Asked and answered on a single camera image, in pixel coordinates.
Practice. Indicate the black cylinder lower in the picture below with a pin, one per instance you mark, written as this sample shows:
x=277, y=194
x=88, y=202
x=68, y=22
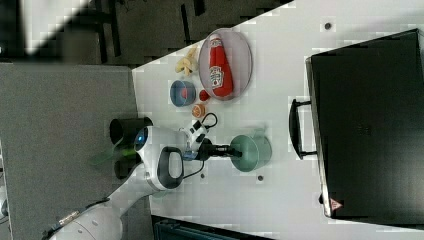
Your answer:
x=124, y=166

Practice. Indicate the blue bowl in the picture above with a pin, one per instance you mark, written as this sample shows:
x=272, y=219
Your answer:
x=175, y=93

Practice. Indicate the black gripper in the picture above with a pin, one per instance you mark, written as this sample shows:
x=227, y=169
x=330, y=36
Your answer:
x=208, y=149

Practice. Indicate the yellow banana bunch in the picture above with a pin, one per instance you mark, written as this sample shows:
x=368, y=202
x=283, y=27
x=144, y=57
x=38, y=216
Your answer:
x=188, y=64

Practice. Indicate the black cylinder upper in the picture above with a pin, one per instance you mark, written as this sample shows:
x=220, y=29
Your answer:
x=123, y=132

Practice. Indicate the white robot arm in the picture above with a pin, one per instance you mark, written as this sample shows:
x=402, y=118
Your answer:
x=155, y=145

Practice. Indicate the green perforated colander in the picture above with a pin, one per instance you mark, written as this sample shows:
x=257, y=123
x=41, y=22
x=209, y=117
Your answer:
x=117, y=150

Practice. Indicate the pink round plate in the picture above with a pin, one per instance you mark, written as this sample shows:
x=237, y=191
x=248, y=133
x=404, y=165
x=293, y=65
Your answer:
x=239, y=56

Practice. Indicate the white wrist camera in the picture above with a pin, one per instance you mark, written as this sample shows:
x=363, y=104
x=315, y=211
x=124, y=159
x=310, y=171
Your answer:
x=195, y=132

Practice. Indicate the black cylinder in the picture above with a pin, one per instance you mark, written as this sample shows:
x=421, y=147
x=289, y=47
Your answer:
x=124, y=166
x=123, y=132

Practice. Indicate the red ketchup bottle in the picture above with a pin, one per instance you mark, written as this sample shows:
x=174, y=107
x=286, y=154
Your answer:
x=219, y=69

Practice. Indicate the black toaster oven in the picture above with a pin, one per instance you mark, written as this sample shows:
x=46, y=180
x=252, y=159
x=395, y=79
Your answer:
x=367, y=107

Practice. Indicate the green mug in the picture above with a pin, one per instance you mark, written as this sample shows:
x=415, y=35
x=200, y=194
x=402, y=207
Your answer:
x=255, y=149

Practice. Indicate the red strawberry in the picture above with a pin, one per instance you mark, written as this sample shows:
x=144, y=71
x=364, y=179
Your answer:
x=203, y=95

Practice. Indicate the pink ball in bowl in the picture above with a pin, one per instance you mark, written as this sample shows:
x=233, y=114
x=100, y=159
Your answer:
x=184, y=93

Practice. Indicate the orange slice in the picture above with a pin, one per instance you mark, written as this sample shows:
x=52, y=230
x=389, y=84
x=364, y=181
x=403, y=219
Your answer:
x=199, y=110

